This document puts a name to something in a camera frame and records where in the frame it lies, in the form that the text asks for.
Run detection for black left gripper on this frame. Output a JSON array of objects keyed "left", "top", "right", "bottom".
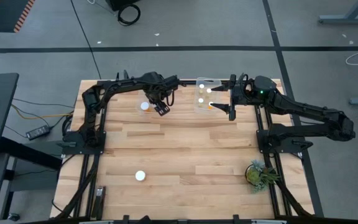
[{"left": 144, "top": 72, "right": 186, "bottom": 117}]

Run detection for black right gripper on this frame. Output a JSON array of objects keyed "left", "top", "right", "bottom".
[{"left": 209, "top": 73, "right": 256, "bottom": 121}]

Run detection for clear plastic bin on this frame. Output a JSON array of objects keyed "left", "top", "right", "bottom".
[
  {"left": 194, "top": 77, "right": 223, "bottom": 114},
  {"left": 136, "top": 83, "right": 167, "bottom": 116}
]

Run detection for potted green succulent plant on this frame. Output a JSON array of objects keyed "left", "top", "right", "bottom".
[{"left": 244, "top": 159, "right": 281, "bottom": 194}]

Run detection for black equipment base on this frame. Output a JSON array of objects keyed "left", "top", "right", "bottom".
[{"left": 105, "top": 0, "right": 141, "bottom": 12}]

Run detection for black power adapter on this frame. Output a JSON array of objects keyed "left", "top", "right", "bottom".
[{"left": 25, "top": 124, "right": 51, "bottom": 141}]

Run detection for black mat orange striped edge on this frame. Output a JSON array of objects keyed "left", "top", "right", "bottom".
[{"left": 0, "top": 0, "right": 37, "bottom": 41}]

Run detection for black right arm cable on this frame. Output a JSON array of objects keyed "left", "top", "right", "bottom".
[{"left": 237, "top": 72, "right": 252, "bottom": 85}]

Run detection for black aluminium rig frame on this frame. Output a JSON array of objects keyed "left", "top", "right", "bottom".
[{"left": 50, "top": 79, "right": 315, "bottom": 224}]

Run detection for coiled black cable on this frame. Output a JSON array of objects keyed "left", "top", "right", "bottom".
[{"left": 117, "top": 3, "right": 142, "bottom": 27}]

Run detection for black floor cable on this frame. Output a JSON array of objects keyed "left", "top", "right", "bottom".
[{"left": 70, "top": 0, "right": 102, "bottom": 80}]

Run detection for yellow cable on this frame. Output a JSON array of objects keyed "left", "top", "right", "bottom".
[{"left": 11, "top": 104, "right": 74, "bottom": 121}]

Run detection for black power cable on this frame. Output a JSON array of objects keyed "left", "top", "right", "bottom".
[{"left": 12, "top": 98, "right": 75, "bottom": 109}]

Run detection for grey table leg frame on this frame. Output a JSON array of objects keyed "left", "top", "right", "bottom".
[{"left": 318, "top": 0, "right": 358, "bottom": 25}]

